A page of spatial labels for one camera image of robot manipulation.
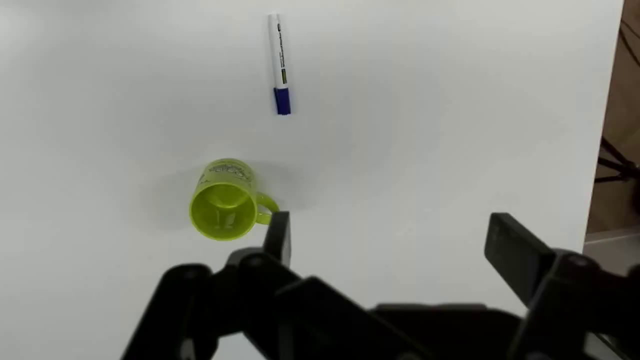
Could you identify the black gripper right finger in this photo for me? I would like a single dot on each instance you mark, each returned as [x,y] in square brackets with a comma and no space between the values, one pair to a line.
[573,300]

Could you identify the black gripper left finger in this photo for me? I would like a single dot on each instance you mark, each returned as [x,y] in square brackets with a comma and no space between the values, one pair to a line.
[201,313]

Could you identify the white marker with blue cap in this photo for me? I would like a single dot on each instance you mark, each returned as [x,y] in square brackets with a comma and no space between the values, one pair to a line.
[280,61]

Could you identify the yellow-green plastic mug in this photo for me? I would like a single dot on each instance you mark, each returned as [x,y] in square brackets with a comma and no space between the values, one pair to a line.
[222,209]

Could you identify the black tripod stand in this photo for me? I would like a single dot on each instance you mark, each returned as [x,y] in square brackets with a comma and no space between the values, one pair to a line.
[616,161]

